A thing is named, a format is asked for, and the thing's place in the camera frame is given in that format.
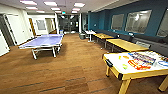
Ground grey trash can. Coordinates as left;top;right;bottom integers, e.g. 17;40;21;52
78;31;87;41

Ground interior glass window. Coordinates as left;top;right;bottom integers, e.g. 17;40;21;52
124;9;153;35
110;13;125;32
156;17;168;38

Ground blue ping pong table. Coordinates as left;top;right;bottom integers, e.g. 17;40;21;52
17;33;65;61

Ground yellow-legged white gaming table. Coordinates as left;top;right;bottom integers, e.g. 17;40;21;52
102;49;168;94

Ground green plastic bowl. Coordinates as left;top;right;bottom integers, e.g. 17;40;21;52
121;63;130;71

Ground blue plastic bowl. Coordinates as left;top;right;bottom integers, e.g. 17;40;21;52
155;59;168;70

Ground small white table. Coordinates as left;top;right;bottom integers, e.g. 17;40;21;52
84;29;98;43

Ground rectangular ceiling light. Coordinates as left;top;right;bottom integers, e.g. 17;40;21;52
72;2;86;9
42;1;59;7
19;0;38;6

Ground white double door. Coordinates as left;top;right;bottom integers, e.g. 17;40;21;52
5;13;27;46

